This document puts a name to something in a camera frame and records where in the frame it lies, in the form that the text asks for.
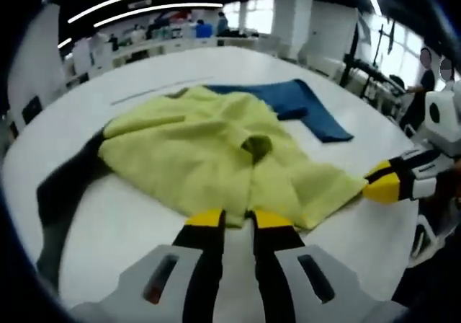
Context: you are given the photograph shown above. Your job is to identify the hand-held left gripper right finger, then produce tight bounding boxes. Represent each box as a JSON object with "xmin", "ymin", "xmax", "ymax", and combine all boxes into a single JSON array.
[{"xmin": 251, "ymin": 209, "xmax": 408, "ymax": 323}]

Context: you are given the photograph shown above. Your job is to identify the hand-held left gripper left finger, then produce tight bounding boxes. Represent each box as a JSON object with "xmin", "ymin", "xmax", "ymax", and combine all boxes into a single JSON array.
[{"xmin": 68, "ymin": 208, "xmax": 227, "ymax": 323}]

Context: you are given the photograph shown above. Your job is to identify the yellow blue black garment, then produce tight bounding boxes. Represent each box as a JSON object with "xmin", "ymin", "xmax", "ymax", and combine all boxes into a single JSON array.
[{"xmin": 35, "ymin": 79, "xmax": 369, "ymax": 292}]

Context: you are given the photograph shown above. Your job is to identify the person's right hand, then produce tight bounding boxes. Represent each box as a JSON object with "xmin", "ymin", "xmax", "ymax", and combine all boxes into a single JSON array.
[{"xmin": 434, "ymin": 160, "xmax": 461, "ymax": 208}]

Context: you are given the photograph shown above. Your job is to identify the person's dark clothing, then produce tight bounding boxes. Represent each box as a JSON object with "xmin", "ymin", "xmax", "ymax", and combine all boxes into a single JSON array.
[{"xmin": 391, "ymin": 207, "xmax": 461, "ymax": 323}]

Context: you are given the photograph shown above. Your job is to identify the black metal stand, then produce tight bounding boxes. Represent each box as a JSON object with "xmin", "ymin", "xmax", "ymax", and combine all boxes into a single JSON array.
[{"xmin": 340, "ymin": 22, "xmax": 363, "ymax": 88}]

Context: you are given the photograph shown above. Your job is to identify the white office desks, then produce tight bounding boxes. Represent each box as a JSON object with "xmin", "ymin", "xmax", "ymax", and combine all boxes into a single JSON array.
[{"xmin": 71, "ymin": 35, "xmax": 282, "ymax": 76}]

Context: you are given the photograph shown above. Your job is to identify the black monitor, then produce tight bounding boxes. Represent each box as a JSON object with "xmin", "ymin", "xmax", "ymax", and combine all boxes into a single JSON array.
[{"xmin": 21, "ymin": 95, "xmax": 42, "ymax": 124}]

